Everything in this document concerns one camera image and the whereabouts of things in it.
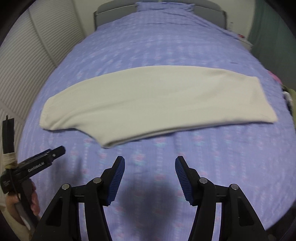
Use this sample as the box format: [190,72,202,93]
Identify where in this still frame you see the purple floral pillow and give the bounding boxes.
[136,1,194,12]

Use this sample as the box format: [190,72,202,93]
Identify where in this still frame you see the white nightstand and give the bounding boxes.
[237,34,253,52]

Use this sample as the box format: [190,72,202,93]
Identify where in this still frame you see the person left hand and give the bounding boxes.
[6,179,40,230]

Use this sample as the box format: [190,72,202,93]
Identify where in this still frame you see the pink garment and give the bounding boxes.
[268,71,282,85]

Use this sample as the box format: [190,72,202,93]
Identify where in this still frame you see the olive green garment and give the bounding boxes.
[281,85,296,98]

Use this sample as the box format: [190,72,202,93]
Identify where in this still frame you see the green curtain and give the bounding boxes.
[248,1,295,89]

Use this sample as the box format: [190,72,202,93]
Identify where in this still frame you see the black white garment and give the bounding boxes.
[283,91,293,109]

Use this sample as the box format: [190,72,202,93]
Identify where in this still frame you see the cream white pants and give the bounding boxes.
[40,66,278,148]

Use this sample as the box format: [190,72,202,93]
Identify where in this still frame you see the purple floral duvet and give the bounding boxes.
[18,12,295,240]

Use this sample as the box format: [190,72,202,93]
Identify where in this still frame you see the white louvered wardrobe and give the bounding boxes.
[0,0,86,167]

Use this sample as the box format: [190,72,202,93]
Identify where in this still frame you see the grey padded headboard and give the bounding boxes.
[93,1,227,29]

